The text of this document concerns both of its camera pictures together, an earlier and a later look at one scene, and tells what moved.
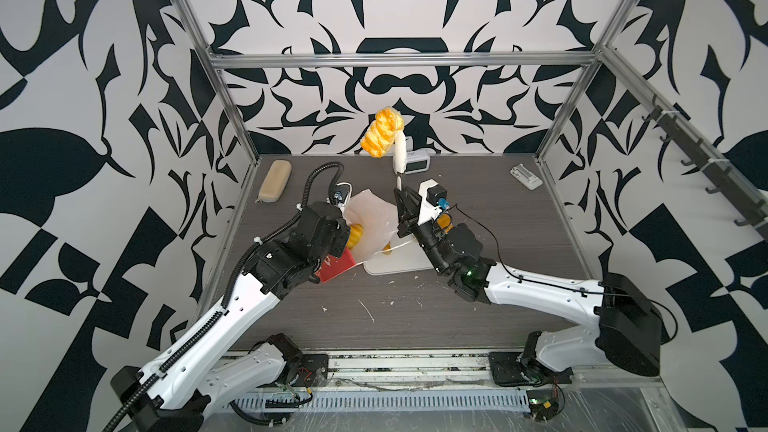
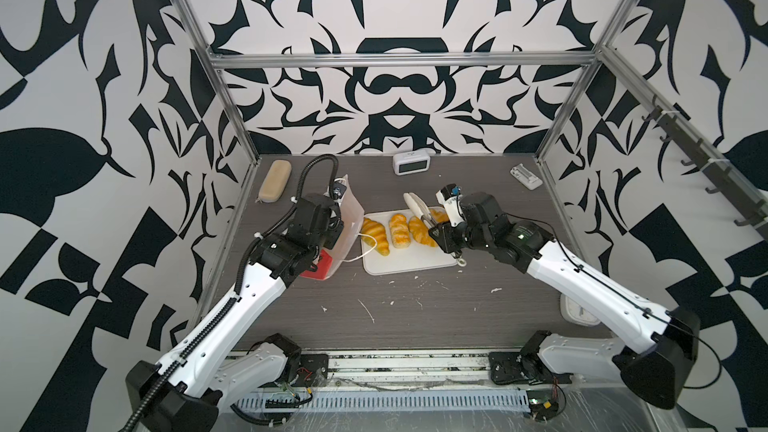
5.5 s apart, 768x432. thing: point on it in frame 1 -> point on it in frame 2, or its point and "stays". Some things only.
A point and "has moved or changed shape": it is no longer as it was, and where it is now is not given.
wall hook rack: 743,198 stays
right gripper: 411,219 -> 445,236
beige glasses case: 274,179 stays
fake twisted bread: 380,136 -> 400,231
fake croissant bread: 355,235 -> 373,234
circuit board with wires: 544,404 stays
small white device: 526,177 stays
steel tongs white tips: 399,157 has moved or changed shape
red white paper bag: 379,221 has moved or changed shape
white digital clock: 417,162 stays
